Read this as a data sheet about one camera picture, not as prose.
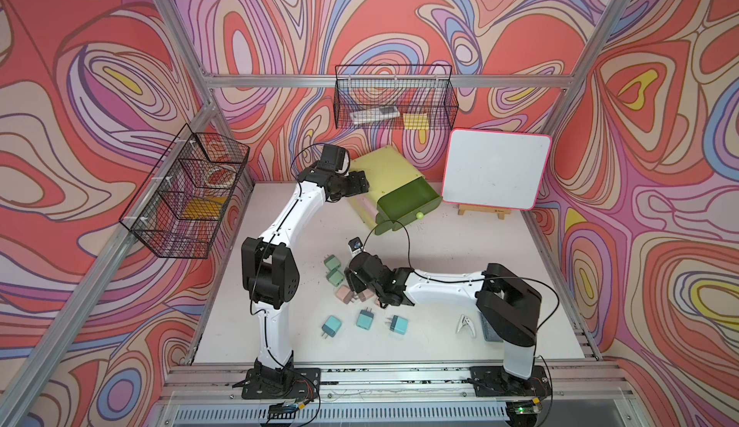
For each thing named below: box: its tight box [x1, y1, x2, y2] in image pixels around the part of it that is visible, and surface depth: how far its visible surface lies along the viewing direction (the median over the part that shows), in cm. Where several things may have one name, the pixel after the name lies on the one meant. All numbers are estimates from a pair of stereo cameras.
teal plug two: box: [356, 306, 375, 330], surface depth 85 cm
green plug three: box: [326, 269, 345, 288], surface depth 93 cm
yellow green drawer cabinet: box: [346, 145, 443, 235], surface depth 93 cm
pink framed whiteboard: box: [441, 127, 553, 211], surface depth 104 cm
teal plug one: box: [321, 315, 342, 340], surface depth 83 cm
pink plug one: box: [334, 284, 355, 305], surface depth 88 cm
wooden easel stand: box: [457, 203, 512, 221], surface depth 108 cm
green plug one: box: [323, 253, 342, 271], surface depth 97 cm
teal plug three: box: [384, 314, 409, 336], surface depth 84 cm
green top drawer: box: [374, 175, 443, 236], surface depth 91 cm
